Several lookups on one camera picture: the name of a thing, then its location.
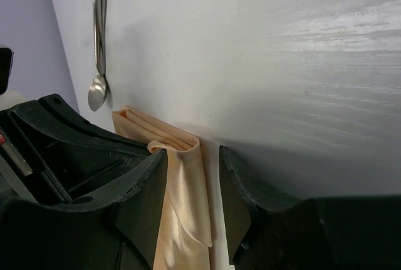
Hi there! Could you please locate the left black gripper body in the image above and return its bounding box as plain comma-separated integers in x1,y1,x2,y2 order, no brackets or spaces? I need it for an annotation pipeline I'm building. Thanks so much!
1,94,150,204

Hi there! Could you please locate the silver metal spoon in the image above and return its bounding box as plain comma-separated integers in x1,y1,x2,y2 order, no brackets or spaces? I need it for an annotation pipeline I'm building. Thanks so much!
88,0,108,112

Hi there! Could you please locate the orange cloth napkin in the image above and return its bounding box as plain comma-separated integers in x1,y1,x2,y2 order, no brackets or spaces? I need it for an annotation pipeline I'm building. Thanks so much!
112,106,212,269

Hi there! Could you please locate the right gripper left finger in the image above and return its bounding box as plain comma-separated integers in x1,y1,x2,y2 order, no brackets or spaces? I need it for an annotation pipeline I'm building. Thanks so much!
62,149,167,267

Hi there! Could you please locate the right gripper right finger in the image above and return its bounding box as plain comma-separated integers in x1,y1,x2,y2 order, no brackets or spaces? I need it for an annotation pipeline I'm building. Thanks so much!
219,145,301,265

